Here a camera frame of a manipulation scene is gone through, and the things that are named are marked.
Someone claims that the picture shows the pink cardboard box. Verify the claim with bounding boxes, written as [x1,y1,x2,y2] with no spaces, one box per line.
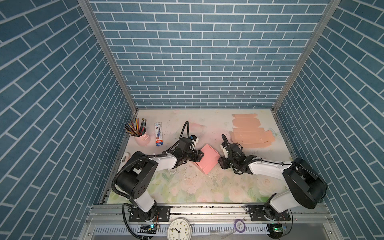
[193,144,220,175]

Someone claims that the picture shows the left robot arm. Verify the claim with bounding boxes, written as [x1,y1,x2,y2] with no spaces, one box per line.
[111,135,204,221]

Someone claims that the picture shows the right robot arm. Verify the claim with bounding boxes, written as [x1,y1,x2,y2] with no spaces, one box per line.
[218,142,328,221]

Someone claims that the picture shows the tan flat cardboard box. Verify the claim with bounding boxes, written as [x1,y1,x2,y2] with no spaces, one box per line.
[230,114,276,148]

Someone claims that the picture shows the white blue pencil box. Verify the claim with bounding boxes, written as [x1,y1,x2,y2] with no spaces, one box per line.
[155,122,164,147]

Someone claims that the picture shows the pink metal pencil bucket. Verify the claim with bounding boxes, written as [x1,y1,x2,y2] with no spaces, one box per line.
[134,129,151,147]

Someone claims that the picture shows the bundle of coloured pencils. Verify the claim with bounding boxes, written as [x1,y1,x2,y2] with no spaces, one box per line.
[125,118,147,137]

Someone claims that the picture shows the white round object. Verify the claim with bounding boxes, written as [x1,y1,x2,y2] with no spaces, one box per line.
[119,153,131,170]

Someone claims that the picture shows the purple tape roll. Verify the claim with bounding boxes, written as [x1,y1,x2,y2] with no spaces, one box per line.
[234,219,246,233]

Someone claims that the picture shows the white wall clock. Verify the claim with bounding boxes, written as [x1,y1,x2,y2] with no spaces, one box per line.
[167,218,192,240]

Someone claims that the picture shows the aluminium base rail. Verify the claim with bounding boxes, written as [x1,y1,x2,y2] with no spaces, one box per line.
[77,202,344,240]

